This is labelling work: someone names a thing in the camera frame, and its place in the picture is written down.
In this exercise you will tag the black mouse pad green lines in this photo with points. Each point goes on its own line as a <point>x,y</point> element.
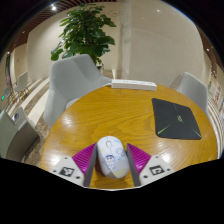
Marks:
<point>175,118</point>

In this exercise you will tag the grey shell chair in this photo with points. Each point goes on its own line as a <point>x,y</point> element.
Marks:
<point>193,90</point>
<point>71,80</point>

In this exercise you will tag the large green potted plant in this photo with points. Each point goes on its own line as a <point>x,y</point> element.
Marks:
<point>85,31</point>

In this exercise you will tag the white power strip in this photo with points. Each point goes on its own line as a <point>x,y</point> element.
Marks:
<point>133,84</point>

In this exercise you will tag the white cartoon-print computer mouse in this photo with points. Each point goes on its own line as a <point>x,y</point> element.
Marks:
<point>112,156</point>

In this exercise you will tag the dark grey lounge chair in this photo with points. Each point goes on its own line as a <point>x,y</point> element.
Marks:
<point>6,92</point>

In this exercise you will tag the white lounge chair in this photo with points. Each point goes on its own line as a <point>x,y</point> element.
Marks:
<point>21,81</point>

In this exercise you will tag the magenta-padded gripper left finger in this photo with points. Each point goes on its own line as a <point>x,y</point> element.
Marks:
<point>84,160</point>

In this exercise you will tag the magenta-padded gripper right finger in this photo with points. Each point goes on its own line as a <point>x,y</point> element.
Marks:
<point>140,161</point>

